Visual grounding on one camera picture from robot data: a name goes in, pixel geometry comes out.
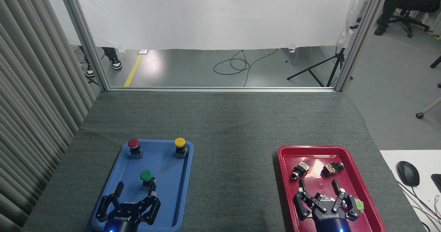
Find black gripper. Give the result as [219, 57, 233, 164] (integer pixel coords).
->
[293, 179, 360, 232]
[95, 182, 161, 232]

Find green push button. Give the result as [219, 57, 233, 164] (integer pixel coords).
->
[140, 170, 157, 192]

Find red push button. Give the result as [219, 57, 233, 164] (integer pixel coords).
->
[127, 138, 143, 159]

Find yellow push button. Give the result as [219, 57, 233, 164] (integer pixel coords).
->
[174, 138, 188, 159]

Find red plastic tray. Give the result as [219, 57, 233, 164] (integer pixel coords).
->
[277, 145, 387, 232]

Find blue plastic tray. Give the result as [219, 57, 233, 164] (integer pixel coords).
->
[92, 139, 194, 232]

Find black computer mouse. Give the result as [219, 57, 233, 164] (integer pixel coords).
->
[396, 161, 420, 187]

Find white desk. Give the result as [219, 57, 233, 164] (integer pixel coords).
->
[379, 150, 441, 232]

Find black tripod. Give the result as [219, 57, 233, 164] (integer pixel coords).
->
[286, 48, 353, 88]

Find yellow floor tape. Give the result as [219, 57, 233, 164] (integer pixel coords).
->
[124, 54, 143, 87]

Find white stand leg with wheel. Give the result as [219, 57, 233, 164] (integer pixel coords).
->
[415, 98, 441, 119]

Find standing person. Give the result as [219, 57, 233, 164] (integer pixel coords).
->
[79, 46, 123, 78]

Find grey pleated curtain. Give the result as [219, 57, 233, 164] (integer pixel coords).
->
[0, 0, 96, 232]

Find black office chair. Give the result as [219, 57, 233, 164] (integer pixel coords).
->
[388, 4, 431, 38]

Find white backdrop curtain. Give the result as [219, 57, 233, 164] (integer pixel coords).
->
[41, 0, 369, 51]

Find seated person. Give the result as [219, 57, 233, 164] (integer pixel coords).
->
[374, 0, 441, 36]

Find green-tipped silver switch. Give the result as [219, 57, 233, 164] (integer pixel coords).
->
[315, 192, 365, 212]

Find black brass-backed switch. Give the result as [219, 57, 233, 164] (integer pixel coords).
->
[321, 161, 345, 176]

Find black knob selector switch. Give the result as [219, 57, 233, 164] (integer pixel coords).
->
[291, 162, 310, 181]

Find white desk cables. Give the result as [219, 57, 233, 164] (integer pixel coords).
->
[396, 180, 441, 232]

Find silver frame rail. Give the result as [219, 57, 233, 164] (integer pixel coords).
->
[109, 87, 337, 93]

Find black floor cable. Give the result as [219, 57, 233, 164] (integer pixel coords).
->
[213, 49, 278, 87]

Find silver frame post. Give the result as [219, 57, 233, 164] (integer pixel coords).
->
[335, 0, 393, 92]
[57, 0, 111, 91]

